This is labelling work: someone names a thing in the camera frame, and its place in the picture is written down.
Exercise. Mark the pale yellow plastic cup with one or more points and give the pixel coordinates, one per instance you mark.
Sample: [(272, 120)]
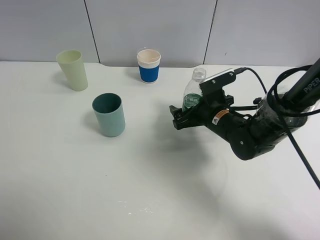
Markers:
[(72, 65)]

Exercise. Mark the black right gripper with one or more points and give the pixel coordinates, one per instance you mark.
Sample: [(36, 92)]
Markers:
[(241, 126)]

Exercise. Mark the clear green-label water bottle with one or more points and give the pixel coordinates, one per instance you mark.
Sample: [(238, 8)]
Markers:
[(192, 92)]

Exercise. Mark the blue sleeved white paper cup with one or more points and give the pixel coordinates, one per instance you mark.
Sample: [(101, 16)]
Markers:
[(148, 64)]

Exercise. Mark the teal blue plastic cup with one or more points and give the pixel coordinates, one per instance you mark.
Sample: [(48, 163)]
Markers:
[(108, 109)]

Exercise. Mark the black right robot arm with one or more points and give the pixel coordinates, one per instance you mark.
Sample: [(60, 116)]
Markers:
[(288, 104)]

